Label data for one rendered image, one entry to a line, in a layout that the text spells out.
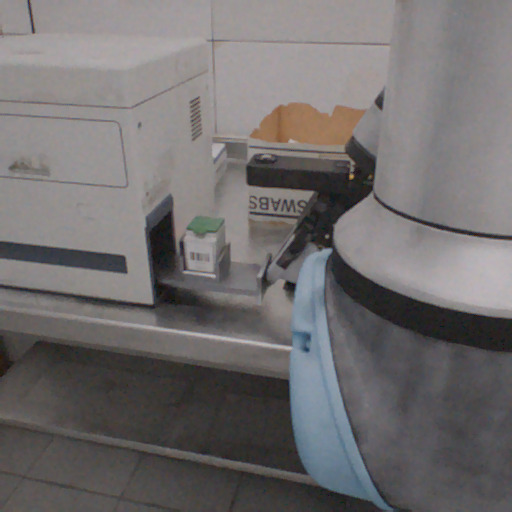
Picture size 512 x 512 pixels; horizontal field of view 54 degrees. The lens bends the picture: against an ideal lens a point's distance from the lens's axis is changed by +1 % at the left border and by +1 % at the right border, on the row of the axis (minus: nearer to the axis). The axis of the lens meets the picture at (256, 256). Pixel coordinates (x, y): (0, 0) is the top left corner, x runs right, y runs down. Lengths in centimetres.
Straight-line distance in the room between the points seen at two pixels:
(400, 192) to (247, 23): 100
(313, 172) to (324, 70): 63
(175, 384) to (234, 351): 85
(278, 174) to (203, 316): 21
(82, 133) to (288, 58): 65
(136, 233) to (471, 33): 50
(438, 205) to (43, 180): 54
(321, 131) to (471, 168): 94
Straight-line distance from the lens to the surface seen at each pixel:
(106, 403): 145
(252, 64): 118
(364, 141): 53
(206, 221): 64
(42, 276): 73
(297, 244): 56
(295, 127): 112
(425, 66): 19
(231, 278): 65
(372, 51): 115
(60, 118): 62
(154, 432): 135
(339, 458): 23
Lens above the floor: 125
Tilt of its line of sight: 28 degrees down
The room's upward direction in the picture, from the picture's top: straight up
